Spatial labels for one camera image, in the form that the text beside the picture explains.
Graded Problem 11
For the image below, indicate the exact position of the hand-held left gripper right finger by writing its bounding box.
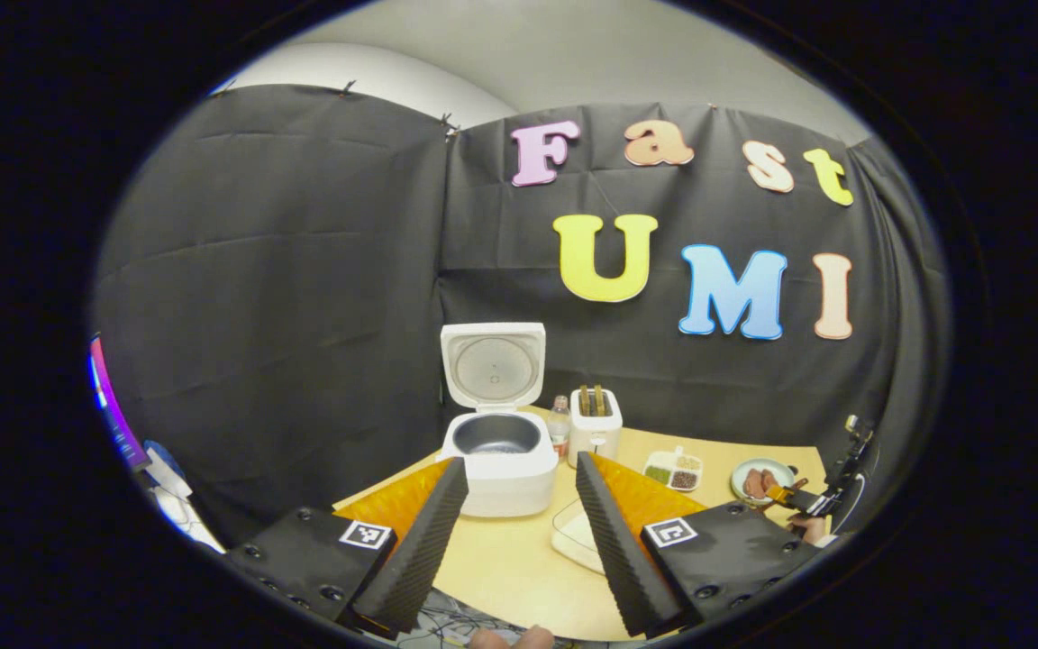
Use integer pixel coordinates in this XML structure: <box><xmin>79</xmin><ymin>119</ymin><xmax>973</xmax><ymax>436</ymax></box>
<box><xmin>575</xmin><ymin>451</ymin><xmax>831</xmax><ymax>639</ymax></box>

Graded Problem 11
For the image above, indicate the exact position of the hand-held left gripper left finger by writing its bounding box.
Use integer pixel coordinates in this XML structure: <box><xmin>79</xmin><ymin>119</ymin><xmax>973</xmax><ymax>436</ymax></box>
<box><xmin>226</xmin><ymin>457</ymin><xmax>470</xmax><ymax>636</ymax></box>

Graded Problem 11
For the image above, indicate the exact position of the white rice cooker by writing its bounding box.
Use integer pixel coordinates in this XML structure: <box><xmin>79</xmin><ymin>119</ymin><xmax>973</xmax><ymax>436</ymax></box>
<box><xmin>435</xmin><ymin>322</ymin><xmax>560</xmax><ymax>518</ymax></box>

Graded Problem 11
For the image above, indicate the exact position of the white toaster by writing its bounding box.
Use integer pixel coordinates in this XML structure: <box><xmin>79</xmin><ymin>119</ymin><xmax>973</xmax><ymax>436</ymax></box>
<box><xmin>568</xmin><ymin>386</ymin><xmax>624</xmax><ymax>468</ymax></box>

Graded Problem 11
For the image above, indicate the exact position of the pale green plate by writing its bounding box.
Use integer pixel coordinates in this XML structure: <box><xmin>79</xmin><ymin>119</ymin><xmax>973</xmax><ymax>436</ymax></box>
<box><xmin>731</xmin><ymin>458</ymin><xmax>797</xmax><ymax>506</ymax></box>

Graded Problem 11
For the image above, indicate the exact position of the tangle of dark cables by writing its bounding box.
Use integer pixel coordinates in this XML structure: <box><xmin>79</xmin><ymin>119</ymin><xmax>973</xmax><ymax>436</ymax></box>
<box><xmin>406</xmin><ymin>608</ymin><xmax>520</xmax><ymax>645</ymax></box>

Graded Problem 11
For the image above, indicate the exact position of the white divided grain dish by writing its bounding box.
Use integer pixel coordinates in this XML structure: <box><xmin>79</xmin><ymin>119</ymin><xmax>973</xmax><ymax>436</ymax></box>
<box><xmin>643</xmin><ymin>446</ymin><xmax>705</xmax><ymax>493</ymax></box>

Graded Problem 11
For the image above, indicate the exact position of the black backdrop cloth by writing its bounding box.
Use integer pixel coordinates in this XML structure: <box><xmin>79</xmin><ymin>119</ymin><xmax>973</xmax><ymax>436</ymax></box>
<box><xmin>91</xmin><ymin>86</ymin><xmax>948</xmax><ymax>551</ymax></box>

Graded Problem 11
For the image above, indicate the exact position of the small clear bottle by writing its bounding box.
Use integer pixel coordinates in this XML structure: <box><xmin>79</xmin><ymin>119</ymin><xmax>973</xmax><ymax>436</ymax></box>
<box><xmin>548</xmin><ymin>395</ymin><xmax>572</xmax><ymax>461</ymax></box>

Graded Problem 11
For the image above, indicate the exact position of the clear rice container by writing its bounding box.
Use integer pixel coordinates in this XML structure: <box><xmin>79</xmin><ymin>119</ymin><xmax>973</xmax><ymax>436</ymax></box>
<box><xmin>551</xmin><ymin>498</ymin><xmax>610</xmax><ymax>575</ymax></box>

